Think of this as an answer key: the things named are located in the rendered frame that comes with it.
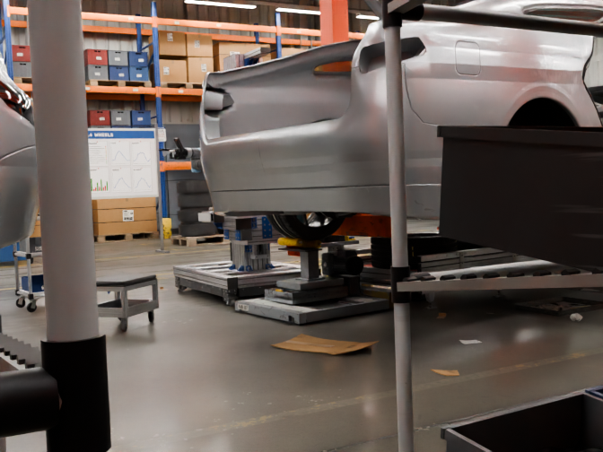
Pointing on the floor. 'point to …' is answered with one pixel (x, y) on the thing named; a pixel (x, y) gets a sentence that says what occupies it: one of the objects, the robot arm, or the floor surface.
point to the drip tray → (562, 305)
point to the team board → (126, 165)
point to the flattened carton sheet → (321, 344)
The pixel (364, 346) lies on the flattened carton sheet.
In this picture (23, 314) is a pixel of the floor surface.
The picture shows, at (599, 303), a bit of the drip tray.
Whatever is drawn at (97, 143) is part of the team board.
